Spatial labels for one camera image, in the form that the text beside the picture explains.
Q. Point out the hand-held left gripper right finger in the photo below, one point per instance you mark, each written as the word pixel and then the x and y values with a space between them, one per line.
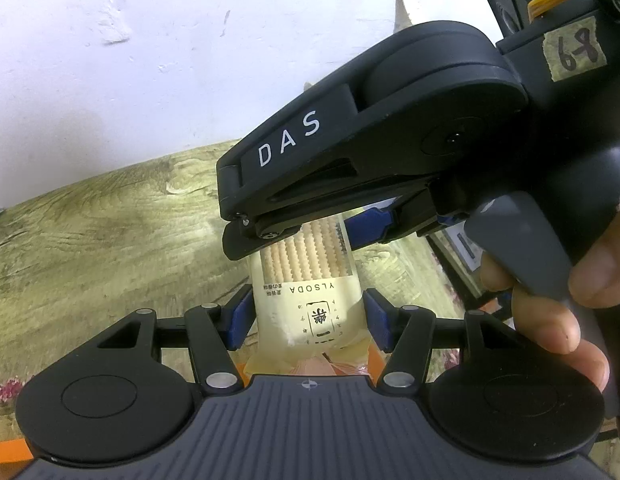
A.
pixel 377 317

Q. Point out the orange cardboard box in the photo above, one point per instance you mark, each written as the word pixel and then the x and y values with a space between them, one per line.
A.
pixel 375 365

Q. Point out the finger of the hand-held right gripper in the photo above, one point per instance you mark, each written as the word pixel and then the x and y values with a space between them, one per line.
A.
pixel 250 240
pixel 370 227

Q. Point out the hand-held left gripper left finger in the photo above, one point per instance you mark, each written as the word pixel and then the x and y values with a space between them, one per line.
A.
pixel 239 317

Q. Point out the green wood-grain desktop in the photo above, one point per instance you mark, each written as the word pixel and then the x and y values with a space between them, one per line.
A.
pixel 114 220

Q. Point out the person's right hand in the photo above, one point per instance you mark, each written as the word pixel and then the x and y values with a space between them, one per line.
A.
pixel 605 260

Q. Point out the soda cracker packet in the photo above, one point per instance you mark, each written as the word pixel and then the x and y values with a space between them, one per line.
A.
pixel 300 300

